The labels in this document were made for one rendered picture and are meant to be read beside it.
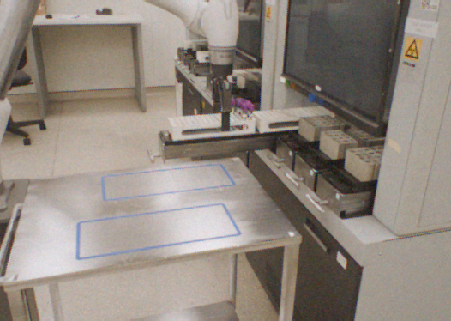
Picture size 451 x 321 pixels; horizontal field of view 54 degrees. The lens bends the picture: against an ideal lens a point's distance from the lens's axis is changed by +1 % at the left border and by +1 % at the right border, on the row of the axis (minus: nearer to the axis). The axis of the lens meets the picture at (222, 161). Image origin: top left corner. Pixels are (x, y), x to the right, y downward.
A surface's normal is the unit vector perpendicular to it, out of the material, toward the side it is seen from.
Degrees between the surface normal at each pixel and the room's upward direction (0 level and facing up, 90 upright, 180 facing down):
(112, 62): 90
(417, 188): 90
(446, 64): 90
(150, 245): 0
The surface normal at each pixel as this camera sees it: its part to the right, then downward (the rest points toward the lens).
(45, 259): 0.01, -0.91
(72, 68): 0.28, 0.40
